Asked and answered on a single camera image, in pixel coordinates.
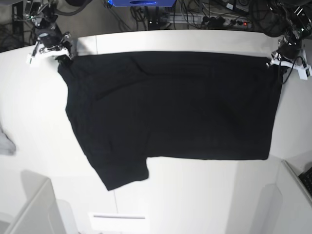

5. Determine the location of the white partition panel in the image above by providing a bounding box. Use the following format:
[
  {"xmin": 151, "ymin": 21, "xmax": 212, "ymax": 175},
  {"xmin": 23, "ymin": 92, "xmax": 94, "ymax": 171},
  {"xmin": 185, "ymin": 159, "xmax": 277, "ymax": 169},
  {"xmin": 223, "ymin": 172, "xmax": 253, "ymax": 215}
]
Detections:
[
  {"xmin": 4, "ymin": 178, "xmax": 66, "ymax": 234},
  {"xmin": 273, "ymin": 161, "xmax": 312, "ymax": 234}
]

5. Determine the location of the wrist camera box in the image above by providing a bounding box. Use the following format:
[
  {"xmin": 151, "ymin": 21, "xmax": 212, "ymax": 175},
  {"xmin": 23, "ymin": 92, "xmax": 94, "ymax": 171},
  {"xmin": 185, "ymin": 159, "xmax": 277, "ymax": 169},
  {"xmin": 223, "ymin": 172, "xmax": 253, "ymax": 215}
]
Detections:
[
  {"xmin": 298, "ymin": 66, "xmax": 312, "ymax": 80},
  {"xmin": 26, "ymin": 54, "xmax": 40, "ymax": 67}
]

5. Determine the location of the blue box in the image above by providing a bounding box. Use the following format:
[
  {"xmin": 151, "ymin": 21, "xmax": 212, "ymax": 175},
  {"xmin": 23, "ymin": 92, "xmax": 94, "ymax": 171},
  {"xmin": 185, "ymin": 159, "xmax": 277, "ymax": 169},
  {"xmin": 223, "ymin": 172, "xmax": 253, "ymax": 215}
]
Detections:
[{"xmin": 108, "ymin": 0, "xmax": 175, "ymax": 7}]

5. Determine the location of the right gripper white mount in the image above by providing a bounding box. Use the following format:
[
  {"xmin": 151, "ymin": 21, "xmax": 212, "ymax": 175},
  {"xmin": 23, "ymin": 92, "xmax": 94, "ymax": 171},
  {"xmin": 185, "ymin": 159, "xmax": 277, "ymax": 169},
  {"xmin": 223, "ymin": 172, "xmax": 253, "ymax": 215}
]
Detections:
[{"xmin": 33, "ymin": 30, "xmax": 75, "ymax": 66}]

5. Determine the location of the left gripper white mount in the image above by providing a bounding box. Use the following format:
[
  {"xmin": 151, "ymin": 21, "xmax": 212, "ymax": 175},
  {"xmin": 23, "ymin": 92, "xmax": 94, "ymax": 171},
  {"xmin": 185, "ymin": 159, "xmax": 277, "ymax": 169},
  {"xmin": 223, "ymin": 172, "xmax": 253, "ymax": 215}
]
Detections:
[{"xmin": 266, "ymin": 39, "xmax": 306, "ymax": 84}]

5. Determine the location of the black T-shirt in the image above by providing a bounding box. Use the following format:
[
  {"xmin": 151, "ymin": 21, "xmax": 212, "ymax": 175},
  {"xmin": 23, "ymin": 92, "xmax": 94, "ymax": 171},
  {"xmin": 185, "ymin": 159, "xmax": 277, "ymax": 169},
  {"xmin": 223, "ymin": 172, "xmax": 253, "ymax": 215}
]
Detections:
[{"xmin": 58, "ymin": 51, "xmax": 281, "ymax": 190}]

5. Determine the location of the white partition panel left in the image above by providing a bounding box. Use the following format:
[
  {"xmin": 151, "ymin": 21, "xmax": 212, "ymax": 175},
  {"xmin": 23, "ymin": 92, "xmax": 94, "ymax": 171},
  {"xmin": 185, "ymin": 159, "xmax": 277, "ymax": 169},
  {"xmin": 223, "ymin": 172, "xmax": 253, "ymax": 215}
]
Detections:
[{"xmin": 4, "ymin": 178, "xmax": 66, "ymax": 234}]

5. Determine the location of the white partition panel right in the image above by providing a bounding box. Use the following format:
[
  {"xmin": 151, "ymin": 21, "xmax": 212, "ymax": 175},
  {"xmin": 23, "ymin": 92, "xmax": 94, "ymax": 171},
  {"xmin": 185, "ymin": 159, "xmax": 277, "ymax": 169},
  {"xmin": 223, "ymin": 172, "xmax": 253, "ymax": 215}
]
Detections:
[{"xmin": 273, "ymin": 161, "xmax": 312, "ymax": 234}]

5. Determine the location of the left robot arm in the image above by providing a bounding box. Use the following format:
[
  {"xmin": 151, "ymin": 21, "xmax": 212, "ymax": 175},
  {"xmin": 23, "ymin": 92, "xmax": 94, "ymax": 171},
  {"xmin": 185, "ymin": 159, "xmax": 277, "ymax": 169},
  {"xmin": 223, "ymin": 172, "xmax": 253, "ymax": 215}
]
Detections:
[{"xmin": 249, "ymin": 0, "xmax": 312, "ymax": 85}]

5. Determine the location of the black flat device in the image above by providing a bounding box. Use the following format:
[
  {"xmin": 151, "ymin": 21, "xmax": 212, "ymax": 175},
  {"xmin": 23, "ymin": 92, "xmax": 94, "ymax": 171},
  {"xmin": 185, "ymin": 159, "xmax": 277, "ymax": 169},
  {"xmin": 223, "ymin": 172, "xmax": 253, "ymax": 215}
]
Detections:
[{"xmin": 12, "ymin": 1, "xmax": 25, "ymax": 47}]

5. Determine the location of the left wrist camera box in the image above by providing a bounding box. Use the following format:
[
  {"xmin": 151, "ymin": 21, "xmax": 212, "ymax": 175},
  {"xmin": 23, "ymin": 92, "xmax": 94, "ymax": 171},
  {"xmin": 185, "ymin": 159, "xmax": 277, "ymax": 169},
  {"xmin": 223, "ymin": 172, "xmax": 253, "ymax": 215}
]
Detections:
[{"xmin": 298, "ymin": 66, "xmax": 312, "ymax": 80}]

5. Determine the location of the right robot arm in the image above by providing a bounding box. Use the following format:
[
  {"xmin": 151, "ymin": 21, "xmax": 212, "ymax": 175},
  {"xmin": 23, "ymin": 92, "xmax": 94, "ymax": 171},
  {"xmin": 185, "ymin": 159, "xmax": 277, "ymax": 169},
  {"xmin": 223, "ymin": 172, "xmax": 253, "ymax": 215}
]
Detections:
[{"xmin": 23, "ymin": 0, "xmax": 90, "ymax": 66}]

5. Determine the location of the black keyboard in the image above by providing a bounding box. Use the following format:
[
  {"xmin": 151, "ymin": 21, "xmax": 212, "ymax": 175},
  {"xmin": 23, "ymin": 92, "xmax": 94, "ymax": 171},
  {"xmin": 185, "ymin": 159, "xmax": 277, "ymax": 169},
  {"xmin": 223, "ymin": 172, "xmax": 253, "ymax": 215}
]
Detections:
[{"xmin": 299, "ymin": 168, "xmax": 312, "ymax": 196}]

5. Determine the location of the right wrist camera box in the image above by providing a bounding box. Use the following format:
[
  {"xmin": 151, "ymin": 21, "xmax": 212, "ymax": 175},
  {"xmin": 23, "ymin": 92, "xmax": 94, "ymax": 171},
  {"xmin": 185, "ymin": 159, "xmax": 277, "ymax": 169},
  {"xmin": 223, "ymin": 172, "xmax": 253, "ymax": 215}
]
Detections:
[{"xmin": 26, "ymin": 54, "xmax": 40, "ymax": 67}]

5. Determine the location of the grey cloth at table edge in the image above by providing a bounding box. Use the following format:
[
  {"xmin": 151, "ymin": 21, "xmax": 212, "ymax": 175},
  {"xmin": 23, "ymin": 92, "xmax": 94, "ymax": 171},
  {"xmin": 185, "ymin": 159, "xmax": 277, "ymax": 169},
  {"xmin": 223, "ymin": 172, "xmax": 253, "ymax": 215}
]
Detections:
[{"xmin": 0, "ymin": 126, "xmax": 16, "ymax": 156}]

